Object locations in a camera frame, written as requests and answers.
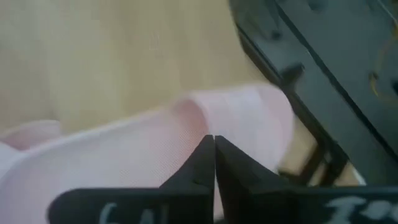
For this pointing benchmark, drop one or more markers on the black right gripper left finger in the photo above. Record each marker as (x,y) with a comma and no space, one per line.
(183,202)

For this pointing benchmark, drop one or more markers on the black aluminium table frame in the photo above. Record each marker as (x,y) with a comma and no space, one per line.
(342,62)

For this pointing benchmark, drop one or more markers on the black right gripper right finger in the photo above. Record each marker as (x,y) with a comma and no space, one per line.
(255,202)

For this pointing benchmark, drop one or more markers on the wooden shelf with black frame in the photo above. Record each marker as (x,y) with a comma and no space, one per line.
(93,56)

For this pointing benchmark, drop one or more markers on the pink rubber slide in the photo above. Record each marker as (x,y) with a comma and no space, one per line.
(28,133)
(124,149)

